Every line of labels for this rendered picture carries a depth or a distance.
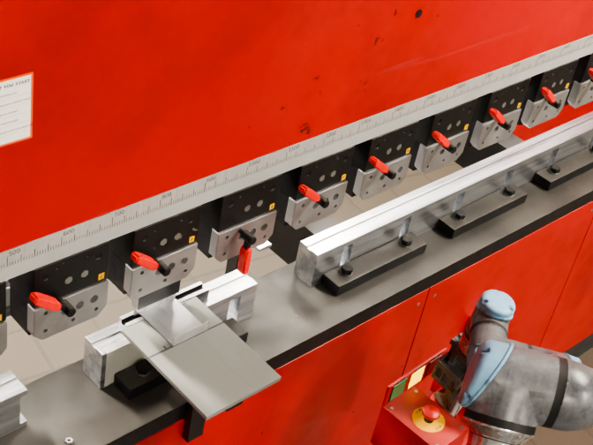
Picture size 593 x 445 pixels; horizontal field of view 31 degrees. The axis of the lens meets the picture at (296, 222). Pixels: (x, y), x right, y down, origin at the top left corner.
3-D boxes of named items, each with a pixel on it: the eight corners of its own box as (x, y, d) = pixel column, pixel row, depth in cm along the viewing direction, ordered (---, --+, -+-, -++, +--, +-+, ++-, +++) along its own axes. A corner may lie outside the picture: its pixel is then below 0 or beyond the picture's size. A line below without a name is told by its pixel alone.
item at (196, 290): (126, 337, 210) (127, 326, 208) (117, 328, 212) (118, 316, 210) (207, 300, 222) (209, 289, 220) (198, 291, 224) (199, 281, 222)
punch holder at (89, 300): (33, 343, 187) (34, 272, 177) (7, 315, 192) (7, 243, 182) (106, 313, 196) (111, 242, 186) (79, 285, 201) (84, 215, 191)
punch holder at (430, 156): (418, 177, 248) (436, 116, 238) (392, 157, 252) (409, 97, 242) (461, 158, 257) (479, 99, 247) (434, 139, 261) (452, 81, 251)
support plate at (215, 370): (206, 420, 194) (206, 417, 194) (121, 333, 208) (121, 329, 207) (281, 380, 205) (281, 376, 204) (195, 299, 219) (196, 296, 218)
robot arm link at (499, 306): (478, 308, 216) (482, 281, 222) (461, 345, 223) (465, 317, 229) (516, 320, 216) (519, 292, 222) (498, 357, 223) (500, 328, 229)
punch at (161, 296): (136, 319, 210) (140, 282, 204) (131, 313, 211) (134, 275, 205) (177, 300, 216) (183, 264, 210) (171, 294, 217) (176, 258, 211)
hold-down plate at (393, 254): (336, 297, 244) (339, 287, 242) (320, 283, 247) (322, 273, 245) (424, 252, 262) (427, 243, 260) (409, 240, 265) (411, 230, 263)
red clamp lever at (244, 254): (243, 277, 213) (250, 239, 208) (230, 266, 216) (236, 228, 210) (250, 275, 215) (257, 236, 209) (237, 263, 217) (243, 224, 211)
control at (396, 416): (424, 488, 233) (445, 433, 222) (370, 441, 241) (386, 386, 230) (479, 444, 245) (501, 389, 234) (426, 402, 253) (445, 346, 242)
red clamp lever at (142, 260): (141, 257, 188) (173, 269, 196) (128, 244, 190) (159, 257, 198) (135, 265, 188) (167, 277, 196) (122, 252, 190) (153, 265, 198)
